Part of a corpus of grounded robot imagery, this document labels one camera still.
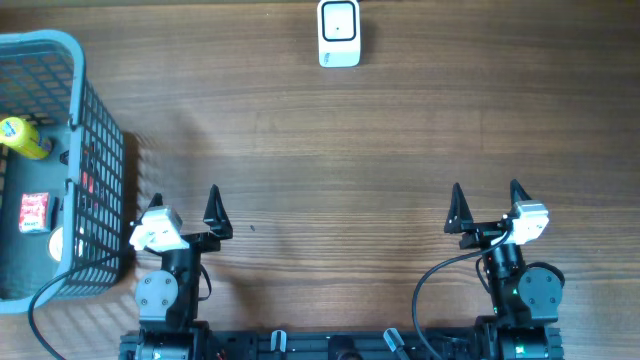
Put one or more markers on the red white snack packet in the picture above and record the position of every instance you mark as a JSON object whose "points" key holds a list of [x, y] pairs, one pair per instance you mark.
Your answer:
{"points": [[34, 216]]}

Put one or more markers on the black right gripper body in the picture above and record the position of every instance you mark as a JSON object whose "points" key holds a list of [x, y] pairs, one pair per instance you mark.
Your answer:
{"points": [[502, 260]]}

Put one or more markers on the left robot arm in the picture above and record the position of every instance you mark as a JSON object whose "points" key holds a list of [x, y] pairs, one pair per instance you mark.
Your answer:
{"points": [[168, 298]]}

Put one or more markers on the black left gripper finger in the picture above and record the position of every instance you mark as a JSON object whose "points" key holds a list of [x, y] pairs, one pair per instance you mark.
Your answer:
{"points": [[156, 200], [215, 216]]}

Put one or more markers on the grey plastic shopping basket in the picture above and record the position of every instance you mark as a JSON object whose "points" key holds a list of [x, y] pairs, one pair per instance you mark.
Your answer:
{"points": [[44, 81]]}

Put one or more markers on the yellow mentos gum bottle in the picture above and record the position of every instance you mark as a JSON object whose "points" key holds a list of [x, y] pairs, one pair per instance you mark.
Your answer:
{"points": [[23, 137]]}

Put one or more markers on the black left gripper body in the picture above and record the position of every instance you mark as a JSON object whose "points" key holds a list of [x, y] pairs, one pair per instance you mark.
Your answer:
{"points": [[187, 261]]}

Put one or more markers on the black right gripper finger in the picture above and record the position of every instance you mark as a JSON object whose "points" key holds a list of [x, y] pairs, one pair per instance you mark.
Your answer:
{"points": [[459, 218], [517, 193]]}

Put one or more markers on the round tin can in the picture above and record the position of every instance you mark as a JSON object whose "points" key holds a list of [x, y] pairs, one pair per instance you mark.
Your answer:
{"points": [[56, 245]]}

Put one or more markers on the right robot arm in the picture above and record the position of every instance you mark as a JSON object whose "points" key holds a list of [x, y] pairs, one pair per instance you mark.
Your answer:
{"points": [[525, 297]]}

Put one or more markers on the white barcode scanner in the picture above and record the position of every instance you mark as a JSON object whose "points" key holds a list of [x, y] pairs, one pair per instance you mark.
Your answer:
{"points": [[338, 33]]}

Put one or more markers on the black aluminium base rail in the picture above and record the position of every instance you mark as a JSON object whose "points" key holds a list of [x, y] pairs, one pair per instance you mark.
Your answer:
{"points": [[448, 343]]}

